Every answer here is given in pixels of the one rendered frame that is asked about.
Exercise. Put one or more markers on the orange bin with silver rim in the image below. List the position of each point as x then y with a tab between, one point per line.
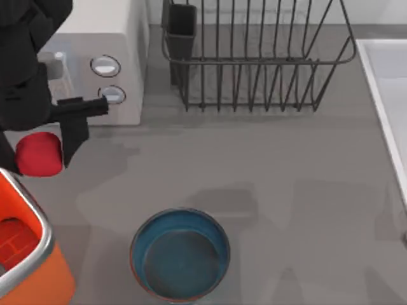
47	279

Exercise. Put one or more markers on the red rounded block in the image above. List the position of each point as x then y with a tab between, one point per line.
38	155

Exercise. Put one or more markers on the blue bowl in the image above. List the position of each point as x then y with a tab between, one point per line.
179	257

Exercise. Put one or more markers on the dark grey utensil holder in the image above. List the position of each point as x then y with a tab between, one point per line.
180	28

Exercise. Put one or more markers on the smaller round microwave knob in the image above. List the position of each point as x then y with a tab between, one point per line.
113	94

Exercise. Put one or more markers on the larger round microwave knob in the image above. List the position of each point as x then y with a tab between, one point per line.
105	66

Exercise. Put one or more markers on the pale microwave oven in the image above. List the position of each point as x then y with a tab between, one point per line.
130	63

